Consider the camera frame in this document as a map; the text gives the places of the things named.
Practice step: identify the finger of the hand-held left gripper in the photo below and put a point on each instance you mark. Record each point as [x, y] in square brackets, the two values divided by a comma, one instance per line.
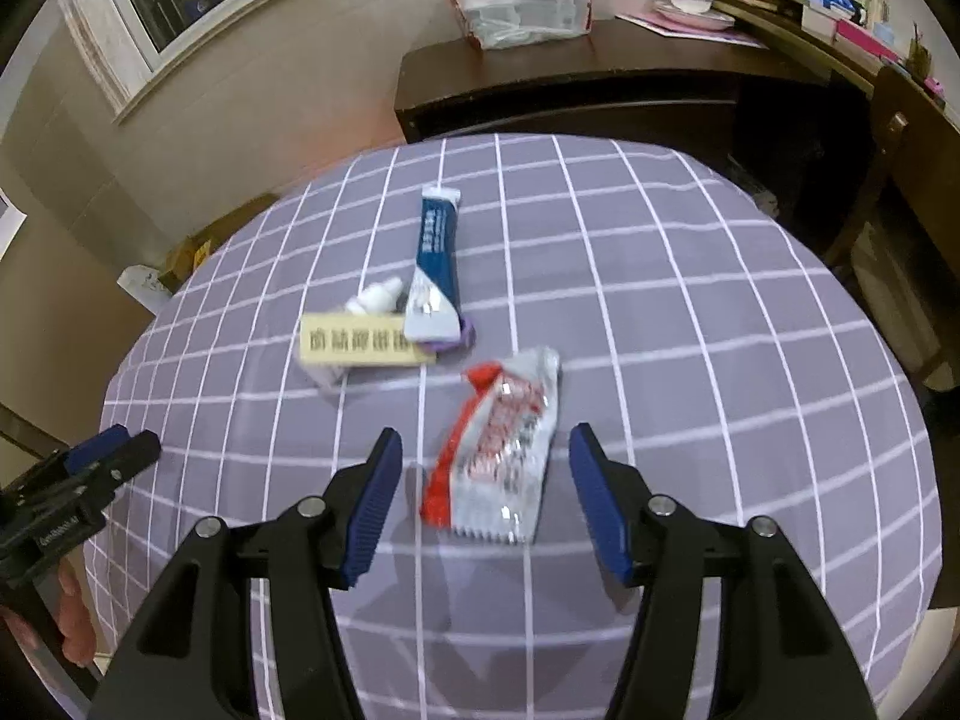
[97, 446]
[127, 461]

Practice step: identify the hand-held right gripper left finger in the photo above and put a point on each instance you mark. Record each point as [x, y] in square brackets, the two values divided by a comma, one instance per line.
[375, 502]

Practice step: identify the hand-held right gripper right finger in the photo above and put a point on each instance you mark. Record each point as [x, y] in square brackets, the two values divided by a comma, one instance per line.
[600, 510]

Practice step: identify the red and silver snack wrapper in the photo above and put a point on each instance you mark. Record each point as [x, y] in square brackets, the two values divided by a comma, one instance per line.
[502, 450]

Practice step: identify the person's left hand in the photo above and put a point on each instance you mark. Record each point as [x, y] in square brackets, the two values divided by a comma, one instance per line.
[77, 615]

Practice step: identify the beige printed small box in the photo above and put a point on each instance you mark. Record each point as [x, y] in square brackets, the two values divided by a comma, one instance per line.
[352, 341]

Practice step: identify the small white dropper bottle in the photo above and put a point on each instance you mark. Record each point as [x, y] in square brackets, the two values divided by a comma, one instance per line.
[371, 298]

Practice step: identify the brown cardboard box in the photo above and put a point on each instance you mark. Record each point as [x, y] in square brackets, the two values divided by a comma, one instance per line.
[202, 244]

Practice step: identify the blue and white toothpaste tube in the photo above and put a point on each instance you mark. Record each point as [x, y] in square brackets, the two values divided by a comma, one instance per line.
[439, 255]

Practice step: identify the dark wooden side table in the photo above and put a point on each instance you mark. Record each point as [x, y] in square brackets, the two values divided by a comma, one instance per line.
[562, 82]

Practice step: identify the brown wooden chair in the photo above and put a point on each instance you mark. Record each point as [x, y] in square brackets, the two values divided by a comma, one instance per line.
[907, 165]

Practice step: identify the pink place mat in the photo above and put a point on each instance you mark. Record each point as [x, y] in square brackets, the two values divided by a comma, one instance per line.
[660, 24]

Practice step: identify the white window frame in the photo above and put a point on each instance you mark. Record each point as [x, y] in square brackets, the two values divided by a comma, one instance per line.
[150, 52]

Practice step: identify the long wooden wall counter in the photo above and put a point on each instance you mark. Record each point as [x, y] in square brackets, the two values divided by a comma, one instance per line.
[847, 37]

